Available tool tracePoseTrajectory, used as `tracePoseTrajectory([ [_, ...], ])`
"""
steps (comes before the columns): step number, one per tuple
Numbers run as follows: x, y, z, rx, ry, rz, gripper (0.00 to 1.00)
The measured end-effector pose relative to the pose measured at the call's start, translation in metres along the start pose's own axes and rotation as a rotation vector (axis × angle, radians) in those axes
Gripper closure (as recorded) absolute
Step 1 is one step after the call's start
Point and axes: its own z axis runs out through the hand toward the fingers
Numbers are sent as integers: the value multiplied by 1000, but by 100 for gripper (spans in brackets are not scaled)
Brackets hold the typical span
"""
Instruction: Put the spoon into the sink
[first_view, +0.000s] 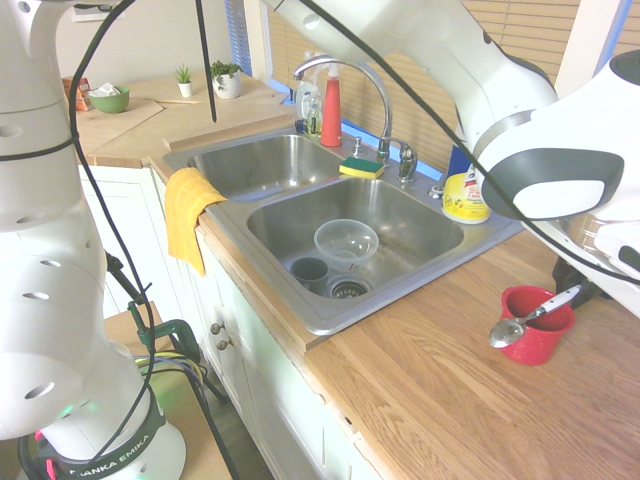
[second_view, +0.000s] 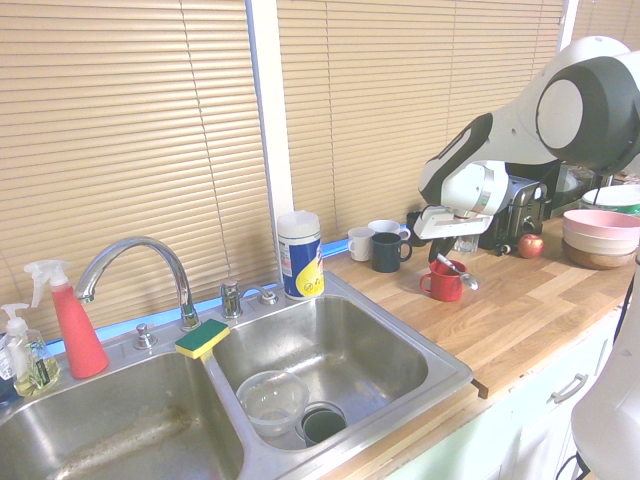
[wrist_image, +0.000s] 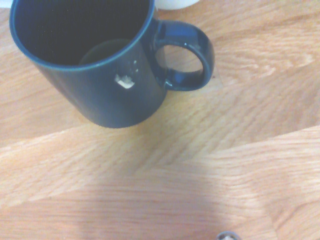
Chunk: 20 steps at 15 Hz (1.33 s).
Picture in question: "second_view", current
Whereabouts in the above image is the white plate with green rim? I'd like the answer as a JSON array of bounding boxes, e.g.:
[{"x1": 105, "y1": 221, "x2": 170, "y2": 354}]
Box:
[{"x1": 581, "y1": 185, "x2": 640, "y2": 217}]

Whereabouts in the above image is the red apple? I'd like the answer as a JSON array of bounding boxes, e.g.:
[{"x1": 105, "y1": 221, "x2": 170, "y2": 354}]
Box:
[{"x1": 516, "y1": 232, "x2": 546, "y2": 260}]

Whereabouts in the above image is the clear plastic bowl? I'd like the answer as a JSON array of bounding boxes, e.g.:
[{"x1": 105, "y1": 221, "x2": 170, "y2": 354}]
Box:
[{"x1": 235, "y1": 369, "x2": 310, "y2": 438}]

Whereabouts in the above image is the black mug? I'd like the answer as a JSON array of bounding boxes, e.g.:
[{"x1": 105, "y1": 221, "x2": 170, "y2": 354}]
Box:
[{"x1": 405, "y1": 211, "x2": 432, "y2": 248}]

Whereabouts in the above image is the white wipes canister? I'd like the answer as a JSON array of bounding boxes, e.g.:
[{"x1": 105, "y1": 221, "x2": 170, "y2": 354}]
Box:
[{"x1": 276, "y1": 210, "x2": 326, "y2": 302}]

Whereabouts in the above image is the chrome sink knob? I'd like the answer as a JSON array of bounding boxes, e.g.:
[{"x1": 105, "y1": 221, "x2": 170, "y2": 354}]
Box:
[{"x1": 133, "y1": 322, "x2": 159, "y2": 351}]

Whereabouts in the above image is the silver metal spoon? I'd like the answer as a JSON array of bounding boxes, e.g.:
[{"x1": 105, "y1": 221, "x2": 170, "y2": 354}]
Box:
[{"x1": 435, "y1": 252, "x2": 480, "y2": 292}]

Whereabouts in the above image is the yellow green sponge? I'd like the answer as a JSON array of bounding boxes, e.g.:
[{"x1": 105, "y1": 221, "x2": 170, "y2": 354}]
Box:
[{"x1": 174, "y1": 318, "x2": 232, "y2": 361}]

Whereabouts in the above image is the black chrome toaster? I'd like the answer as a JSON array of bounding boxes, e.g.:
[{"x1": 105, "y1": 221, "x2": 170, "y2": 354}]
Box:
[{"x1": 486, "y1": 174, "x2": 549, "y2": 253}]

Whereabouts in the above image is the stainless steel double sink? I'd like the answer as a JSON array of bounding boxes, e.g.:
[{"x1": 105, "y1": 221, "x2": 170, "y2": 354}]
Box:
[{"x1": 0, "y1": 280, "x2": 475, "y2": 480}]

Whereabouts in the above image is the black microwave oven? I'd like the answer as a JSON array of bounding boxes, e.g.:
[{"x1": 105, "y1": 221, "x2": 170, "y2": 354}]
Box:
[{"x1": 542, "y1": 160, "x2": 615, "y2": 220}]

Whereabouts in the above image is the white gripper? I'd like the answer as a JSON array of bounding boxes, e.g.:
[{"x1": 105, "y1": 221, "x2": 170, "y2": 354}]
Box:
[{"x1": 412, "y1": 205, "x2": 494, "y2": 263}]

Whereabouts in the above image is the dark blue mug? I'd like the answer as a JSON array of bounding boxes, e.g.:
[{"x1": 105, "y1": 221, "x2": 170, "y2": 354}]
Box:
[{"x1": 370, "y1": 232, "x2": 414, "y2": 274}]

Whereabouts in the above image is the narrow beige window blind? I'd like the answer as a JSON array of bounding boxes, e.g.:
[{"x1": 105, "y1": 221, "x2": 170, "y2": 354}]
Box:
[{"x1": 571, "y1": 0, "x2": 640, "y2": 54}]

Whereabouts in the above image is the grey-green plastic cup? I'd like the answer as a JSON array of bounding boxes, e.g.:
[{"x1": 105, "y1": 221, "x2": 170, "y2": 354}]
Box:
[{"x1": 300, "y1": 405, "x2": 348, "y2": 449}]

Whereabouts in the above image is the chrome gooseneck faucet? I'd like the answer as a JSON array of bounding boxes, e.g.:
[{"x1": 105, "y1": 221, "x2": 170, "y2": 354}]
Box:
[{"x1": 74, "y1": 235, "x2": 202, "y2": 333}]

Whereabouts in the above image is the white window frame post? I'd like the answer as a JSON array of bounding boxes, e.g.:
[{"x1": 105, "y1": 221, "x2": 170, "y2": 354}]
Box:
[{"x1": 243, "y1": 0, "x2": 296, "y2": 289}]

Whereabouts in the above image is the pink bowl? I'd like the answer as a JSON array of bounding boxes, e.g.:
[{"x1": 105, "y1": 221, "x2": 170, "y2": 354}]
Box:
[{"x1": 561, "y1": 209, "x2": 640, "y2": 237}]

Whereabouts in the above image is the light green cabinet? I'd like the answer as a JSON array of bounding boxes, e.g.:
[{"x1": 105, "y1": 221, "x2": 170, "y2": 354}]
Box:
[{"x1": 394, "y1": 312, "x2": 626, "y2": 480}]

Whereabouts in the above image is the clear hand soap bottle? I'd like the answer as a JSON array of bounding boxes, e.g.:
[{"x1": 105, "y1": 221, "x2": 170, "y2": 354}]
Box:
[{"x1": 0, "y1": 301, "x2": 62, "y2": 399}]

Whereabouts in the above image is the red spray bottle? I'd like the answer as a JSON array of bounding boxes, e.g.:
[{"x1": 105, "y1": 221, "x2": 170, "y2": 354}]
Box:
[{"x1": 23, "y1": 259, "x2": 111, "y2": 380}]

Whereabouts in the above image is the red enamel mug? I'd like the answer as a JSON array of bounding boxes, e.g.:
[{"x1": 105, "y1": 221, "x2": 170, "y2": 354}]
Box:
[{"x1": 419, "y1": 259, "x2": 469, "y2": 303}]

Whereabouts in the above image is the cream bowl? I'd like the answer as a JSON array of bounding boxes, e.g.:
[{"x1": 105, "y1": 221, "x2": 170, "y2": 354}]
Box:
[{"x1": 561, "y1": 229, "x2": 640, "y2": 257}]

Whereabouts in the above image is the grey drawer handle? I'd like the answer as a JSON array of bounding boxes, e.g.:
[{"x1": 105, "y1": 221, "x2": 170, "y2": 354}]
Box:
[{"x1": 549, "y1": 372, "x2": 590, "y2": 406}]

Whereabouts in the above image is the wide beige window blind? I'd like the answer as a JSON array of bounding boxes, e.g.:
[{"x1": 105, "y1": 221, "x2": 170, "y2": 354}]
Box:
[
  {"x1": 0, "y1": 0, "x2": 281, "y2": 346},
  {"x1": 276, "y1": 0, "x2": 565, "y2": 251}
]

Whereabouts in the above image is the white ceramic mug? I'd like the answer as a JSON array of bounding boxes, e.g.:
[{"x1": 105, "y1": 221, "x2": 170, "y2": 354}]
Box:
[
  {"x1": 346, "y1": 226, "x2": 376, "y2": 263},
  {"x1": 367, "y1": 219, "x2": 412, "y2": 242}
]

